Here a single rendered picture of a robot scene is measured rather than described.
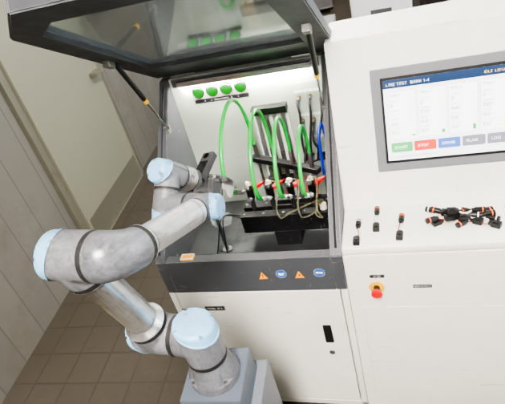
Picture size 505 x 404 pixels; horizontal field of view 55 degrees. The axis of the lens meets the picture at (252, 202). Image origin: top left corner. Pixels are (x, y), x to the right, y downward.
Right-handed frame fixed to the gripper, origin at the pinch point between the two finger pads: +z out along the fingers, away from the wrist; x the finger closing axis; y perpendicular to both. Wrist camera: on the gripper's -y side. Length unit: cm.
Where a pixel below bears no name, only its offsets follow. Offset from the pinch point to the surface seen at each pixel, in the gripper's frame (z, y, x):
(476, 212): 39, 10, 70
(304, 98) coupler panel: 27.9, -38.1, 13.2
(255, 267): 14.7, 27.3, -0.1
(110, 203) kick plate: 114, -36, -216
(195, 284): 11.8, 33.1, -26.4
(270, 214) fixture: 24.9, 6.6, -0.5
